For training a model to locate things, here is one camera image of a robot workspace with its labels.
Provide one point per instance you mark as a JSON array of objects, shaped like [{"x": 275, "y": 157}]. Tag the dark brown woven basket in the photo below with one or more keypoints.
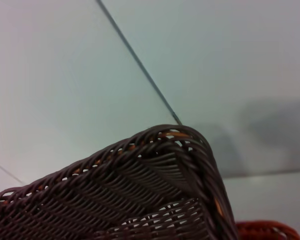
[{"x": 115, "y": 195}]

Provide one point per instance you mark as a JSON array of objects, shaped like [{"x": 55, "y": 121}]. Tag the orange woven plastic basket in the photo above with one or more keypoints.
[{"x": 265, "y": 228}]

